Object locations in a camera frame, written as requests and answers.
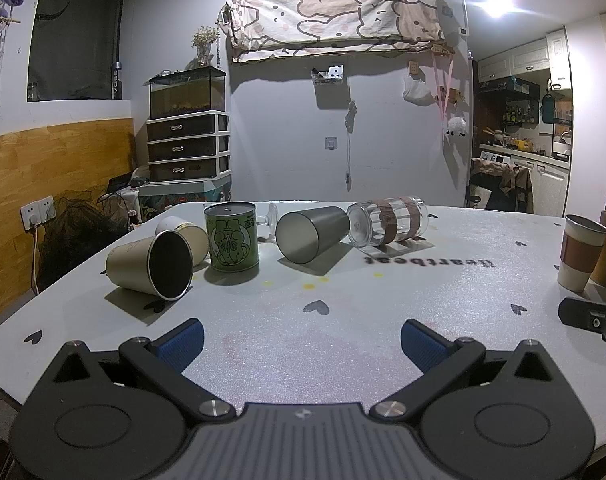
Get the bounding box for clear glass brown-banded cup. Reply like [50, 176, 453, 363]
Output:
[346, 194, 429, 254]

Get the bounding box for chair with brown cloth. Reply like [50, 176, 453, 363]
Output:
[469, 157, 535, 214]

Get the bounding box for cartoon printed cloth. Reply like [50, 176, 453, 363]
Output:
[222, 0, 447, 64]

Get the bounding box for glass fish tank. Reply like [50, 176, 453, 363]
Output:
[149, 66, 228, 120]

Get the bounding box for white wall socket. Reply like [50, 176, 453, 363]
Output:
[20, 194, 57, 234]

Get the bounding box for clear wine glass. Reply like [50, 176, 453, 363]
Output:
[255, 203, 280, 242]

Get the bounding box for white power cable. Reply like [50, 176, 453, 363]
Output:
[30, 225, 46, 295]

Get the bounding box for dried flowers in vase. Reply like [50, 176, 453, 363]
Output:
[191, 26, 220, 68]

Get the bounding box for green printed tin can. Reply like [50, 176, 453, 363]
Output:
[204, 201, 260, 273]

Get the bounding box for hanging white cable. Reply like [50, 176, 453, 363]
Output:
[343, 99, 359, 192]

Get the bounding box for white cup brown sleeve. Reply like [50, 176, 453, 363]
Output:
[556, 213, 606, 294]

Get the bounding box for white plush sheep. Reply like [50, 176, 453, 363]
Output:
[445, 114, 469, 139]

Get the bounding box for white hanging bag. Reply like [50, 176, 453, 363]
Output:
[401, 74, 433, 107]

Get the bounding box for white three-drawer cabinet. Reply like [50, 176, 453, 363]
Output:
[146, 109, 232, 184]

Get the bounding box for white washing machine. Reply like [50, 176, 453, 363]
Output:
[479, 148, 520, 167]

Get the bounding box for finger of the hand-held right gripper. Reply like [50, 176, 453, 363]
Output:
[558, 296, 606, 362]

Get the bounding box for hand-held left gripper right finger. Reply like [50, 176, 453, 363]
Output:
[368, 318, 560, 424]

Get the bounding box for black net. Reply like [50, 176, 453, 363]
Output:
[37, 186, 131, 293]

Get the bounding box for white kitchen wall cabinets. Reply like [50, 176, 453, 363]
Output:
[476, 10, 606, 92]

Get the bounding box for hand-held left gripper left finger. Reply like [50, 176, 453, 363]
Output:
[48, 318, 237, 424]

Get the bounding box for dark window curtain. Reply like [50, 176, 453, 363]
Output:
[27, 0, 131, 104]

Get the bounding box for pink ribbon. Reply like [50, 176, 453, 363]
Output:
[431, 52, 456, 122]

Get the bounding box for grey metal cup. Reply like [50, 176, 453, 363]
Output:
[275, 205, 352, 265]

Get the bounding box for beige paper cup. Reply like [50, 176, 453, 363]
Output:
[106, 230, 194, 302]

